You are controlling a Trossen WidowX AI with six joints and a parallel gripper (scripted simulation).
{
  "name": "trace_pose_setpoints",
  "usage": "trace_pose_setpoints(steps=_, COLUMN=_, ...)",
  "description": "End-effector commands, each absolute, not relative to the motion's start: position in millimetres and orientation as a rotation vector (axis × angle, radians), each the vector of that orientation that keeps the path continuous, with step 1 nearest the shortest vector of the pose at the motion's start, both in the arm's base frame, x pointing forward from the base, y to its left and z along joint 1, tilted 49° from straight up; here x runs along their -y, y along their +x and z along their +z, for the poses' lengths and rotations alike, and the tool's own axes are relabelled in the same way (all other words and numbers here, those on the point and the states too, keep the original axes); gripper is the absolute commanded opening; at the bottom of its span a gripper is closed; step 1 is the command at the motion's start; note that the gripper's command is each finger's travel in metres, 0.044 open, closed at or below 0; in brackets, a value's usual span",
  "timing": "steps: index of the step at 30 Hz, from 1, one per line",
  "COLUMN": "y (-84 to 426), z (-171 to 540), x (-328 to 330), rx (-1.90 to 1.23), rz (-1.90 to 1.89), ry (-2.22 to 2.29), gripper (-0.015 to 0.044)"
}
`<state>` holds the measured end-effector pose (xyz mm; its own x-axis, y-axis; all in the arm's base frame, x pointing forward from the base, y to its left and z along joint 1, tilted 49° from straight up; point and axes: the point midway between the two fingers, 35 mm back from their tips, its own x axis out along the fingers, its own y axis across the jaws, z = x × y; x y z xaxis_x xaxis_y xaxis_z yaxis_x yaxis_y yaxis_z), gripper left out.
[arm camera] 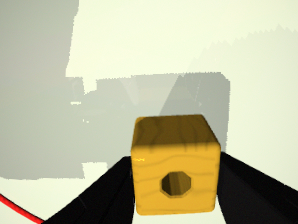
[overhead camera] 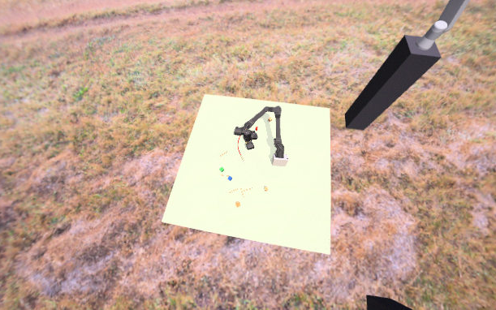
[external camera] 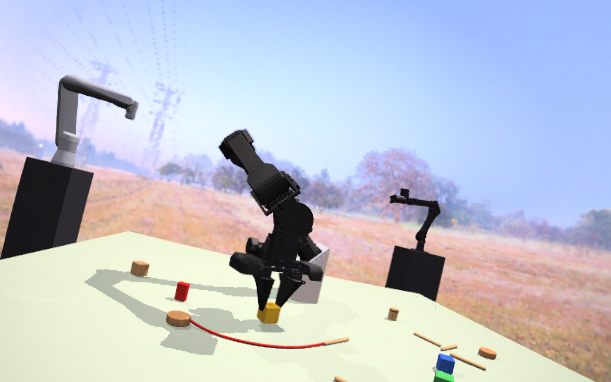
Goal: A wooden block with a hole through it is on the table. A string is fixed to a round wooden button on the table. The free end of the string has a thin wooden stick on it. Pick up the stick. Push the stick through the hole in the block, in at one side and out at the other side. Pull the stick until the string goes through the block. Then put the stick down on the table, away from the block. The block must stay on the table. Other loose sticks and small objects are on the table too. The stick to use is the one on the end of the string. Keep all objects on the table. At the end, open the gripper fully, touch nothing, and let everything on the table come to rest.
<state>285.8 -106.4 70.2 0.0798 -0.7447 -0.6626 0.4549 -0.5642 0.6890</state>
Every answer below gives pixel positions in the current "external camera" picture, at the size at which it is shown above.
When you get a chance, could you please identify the small red block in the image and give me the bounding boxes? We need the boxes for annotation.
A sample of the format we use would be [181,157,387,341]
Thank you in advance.
[174,282,190,302]

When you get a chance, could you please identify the small wooden cylinder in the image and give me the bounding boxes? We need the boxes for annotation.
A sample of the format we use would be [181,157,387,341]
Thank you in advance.
[387,307,399,321]

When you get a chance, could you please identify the yellow square block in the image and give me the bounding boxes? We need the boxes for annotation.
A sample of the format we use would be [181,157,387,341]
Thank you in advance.
[256,302,281,323]

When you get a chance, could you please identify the orange flat disc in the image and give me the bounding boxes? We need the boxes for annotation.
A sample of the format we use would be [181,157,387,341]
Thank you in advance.
[478,347,497,360]

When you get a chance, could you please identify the round wooden button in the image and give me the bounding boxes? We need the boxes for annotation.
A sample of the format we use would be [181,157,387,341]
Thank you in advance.
[165,310,191,327]

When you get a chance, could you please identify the blue cube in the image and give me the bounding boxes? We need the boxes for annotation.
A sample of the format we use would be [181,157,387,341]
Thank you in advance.
[436,353,455,375]

